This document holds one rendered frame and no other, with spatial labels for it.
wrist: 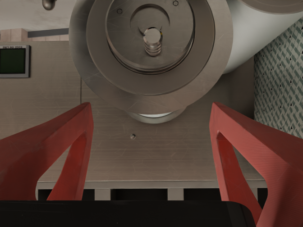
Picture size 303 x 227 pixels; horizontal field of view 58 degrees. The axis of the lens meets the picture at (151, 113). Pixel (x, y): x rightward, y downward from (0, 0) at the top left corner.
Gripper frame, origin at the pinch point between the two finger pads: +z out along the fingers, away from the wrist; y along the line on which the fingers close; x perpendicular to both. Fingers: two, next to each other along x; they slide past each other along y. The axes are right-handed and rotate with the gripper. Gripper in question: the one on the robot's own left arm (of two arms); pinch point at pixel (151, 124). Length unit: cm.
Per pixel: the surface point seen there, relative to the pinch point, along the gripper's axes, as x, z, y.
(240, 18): 0.6, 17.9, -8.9
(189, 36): 0.3, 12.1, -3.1
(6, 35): 116, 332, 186
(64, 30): 110, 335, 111
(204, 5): -1.2, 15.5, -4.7
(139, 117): 22.0, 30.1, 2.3
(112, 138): 30.1, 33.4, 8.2
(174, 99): 5.4, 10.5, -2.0
